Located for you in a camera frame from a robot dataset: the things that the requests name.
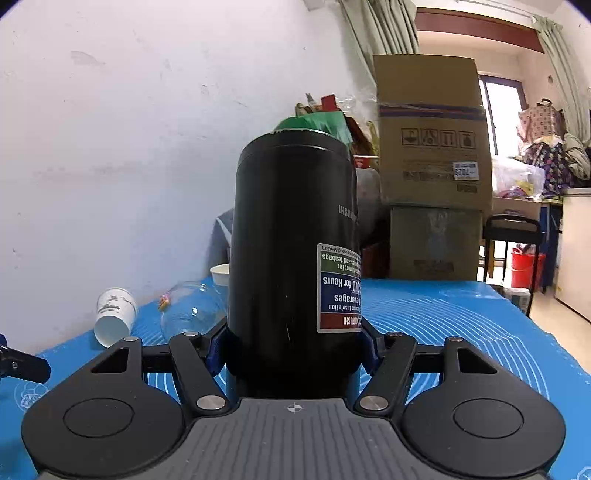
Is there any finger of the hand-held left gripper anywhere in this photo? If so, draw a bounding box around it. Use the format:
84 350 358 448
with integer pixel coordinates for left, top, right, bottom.
0 332 51 385

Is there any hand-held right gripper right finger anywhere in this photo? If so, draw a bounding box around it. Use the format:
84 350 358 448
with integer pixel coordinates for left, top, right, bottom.
353 322 504 417

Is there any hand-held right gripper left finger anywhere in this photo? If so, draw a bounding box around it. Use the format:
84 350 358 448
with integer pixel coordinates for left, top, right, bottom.
88 320 232 419

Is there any black insulated cup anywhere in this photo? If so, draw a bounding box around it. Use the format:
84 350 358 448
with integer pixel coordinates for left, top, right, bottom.
226 130 363 400

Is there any white paper cup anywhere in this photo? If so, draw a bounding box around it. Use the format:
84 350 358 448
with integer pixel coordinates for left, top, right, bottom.
93 287 139 348

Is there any clear glass jar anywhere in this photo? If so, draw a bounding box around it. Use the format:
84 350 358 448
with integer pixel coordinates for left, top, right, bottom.
160 281 230 340

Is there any white bowl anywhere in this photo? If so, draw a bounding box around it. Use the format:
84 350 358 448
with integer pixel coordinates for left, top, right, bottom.
209 263 232 288

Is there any blue silicone mat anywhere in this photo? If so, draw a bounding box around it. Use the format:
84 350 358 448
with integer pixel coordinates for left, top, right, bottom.
0 277 591 480

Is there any small cardboard box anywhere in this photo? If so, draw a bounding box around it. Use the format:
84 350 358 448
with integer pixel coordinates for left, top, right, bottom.
389 203 484 281

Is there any red bucket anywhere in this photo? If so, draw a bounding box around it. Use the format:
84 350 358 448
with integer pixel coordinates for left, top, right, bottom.
510 248 547 289

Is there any black metal chair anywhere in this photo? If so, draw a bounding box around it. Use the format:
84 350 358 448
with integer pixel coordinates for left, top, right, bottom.
480 215 543 297

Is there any white plastic bag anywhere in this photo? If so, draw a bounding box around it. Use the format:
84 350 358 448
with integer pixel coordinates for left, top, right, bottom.
491 156 546 200

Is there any large cardboard box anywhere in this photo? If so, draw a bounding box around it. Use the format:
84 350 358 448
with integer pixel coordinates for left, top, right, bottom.
372 54 494 207

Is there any white cabinet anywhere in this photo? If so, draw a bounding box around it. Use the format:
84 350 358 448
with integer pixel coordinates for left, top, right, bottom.
553 186 591 325

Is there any green plastic bag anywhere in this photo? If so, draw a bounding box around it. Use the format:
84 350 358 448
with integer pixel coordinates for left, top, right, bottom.
271 110 354 157

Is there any floral patterned bag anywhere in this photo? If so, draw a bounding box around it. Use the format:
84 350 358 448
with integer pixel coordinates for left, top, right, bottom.
516 99 570 199

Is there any green curtain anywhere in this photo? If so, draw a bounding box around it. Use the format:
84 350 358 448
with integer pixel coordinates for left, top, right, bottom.
531 13 591 139
341 0 419 89

